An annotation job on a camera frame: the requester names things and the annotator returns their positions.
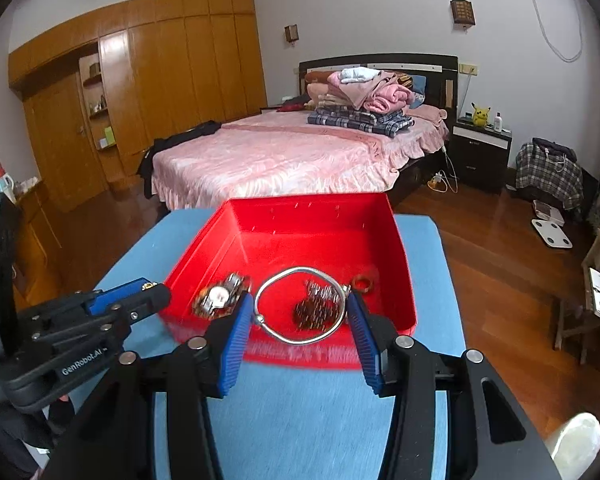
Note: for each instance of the white folded garment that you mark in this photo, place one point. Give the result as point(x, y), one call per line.
point(357, 75)

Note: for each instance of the plaid folded blanket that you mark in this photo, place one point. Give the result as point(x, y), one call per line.
point(360, 121)

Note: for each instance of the white bathroom scale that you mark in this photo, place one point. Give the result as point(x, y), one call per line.
point(552, 233)

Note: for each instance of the wall socket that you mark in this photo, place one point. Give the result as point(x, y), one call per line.
point(469, 68)

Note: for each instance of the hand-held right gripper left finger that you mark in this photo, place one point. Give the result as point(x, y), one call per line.
point(237, 345)

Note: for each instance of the light blue kettle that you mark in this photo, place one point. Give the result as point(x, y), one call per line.
point(5, 186)

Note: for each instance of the wooden stool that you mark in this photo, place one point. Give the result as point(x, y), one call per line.
point(572, 320)

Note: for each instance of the pile of pink folded clothes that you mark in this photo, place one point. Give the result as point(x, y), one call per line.
point(385, 97)

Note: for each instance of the red plastic box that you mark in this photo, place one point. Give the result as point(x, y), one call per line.
point(305, 230)

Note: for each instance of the blue pillow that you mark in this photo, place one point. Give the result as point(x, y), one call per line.
point(419, 91)

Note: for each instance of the green box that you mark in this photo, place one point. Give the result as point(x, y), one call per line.
point(108, 136)

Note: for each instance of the small wooden wall lamp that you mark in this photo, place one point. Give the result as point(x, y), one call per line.
point(292, 33)

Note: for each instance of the yellow plush toy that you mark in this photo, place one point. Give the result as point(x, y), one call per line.
point(480, 115)

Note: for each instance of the white flat box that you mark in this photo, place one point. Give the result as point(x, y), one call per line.
point(549, 211)

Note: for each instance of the silver bangle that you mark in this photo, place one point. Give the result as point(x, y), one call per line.
point(280, 274)

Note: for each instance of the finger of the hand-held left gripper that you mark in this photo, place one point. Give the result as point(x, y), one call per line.
point(115, 296)
point(140, 305)

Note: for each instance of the black garment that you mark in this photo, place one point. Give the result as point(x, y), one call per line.
point(180, 137)

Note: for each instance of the plaid bag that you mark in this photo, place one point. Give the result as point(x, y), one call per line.
point(550, 175)

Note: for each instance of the large wooden wall lamp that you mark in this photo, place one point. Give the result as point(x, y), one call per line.
point(463, 12)

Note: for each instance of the silver wristwatch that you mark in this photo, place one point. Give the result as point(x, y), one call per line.
point(217, 297)

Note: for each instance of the black and white nightstand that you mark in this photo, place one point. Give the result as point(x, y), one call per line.
point(480, 157)

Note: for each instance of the pink pillow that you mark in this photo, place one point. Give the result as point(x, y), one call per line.
point(430, 112)

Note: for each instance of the dark red garment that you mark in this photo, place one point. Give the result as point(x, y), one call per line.
point(294, 105)

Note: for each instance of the wooden dresser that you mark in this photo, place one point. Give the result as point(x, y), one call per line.
point(37, 240)

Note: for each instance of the bed with pink bedspread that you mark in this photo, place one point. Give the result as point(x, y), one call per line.
point(280, 155)

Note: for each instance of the wooden wardrobe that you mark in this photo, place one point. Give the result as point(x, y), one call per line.
point(190, 60)

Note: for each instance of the person's left hand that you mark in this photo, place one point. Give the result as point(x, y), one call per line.
point(65, 401)

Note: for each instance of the white bottle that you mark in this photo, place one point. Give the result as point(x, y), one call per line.
point(498, 121)

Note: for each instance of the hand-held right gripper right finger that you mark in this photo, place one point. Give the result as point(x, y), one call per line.
point(364, 340)

